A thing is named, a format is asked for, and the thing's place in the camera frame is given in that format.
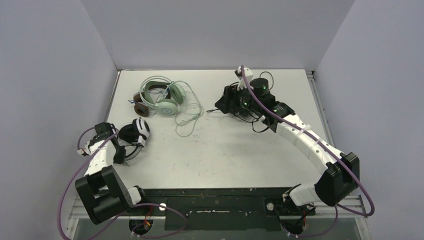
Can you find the brown headphones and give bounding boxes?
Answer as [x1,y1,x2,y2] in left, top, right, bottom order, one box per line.
[132,85,166,117]

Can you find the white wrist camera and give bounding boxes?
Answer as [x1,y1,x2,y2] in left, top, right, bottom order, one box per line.
[234,65,254,91]
[77,138,94,157]

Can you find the purple cable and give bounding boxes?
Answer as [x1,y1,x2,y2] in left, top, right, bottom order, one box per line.
[56,126,189,240]
[240,65,376,239]

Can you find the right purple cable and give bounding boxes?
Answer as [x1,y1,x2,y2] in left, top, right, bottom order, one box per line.
[240,65,376,239]

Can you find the thin black headphone cable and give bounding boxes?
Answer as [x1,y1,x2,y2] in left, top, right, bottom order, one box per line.
[205,71,275,134]

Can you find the mint green headphones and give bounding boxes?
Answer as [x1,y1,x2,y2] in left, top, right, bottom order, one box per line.
[139,75,186,116]

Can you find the white black headphones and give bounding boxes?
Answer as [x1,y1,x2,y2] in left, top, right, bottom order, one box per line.
[118,117,151,165]

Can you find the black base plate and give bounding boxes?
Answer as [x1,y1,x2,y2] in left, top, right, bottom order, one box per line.
[122,187,316,232]

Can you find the aluminium frame rail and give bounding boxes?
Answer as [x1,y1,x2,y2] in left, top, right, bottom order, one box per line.
[306,70,369,220]

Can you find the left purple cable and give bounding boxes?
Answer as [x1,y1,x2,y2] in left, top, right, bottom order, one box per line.
[56,126,189,240]

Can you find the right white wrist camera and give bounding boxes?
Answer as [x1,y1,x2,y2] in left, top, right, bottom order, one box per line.
[234,65,254,91]

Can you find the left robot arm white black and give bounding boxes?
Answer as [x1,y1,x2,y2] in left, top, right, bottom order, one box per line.
[74,122,150,225]

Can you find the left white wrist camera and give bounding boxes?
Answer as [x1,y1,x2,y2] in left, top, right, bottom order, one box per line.
[77,138,94,157]

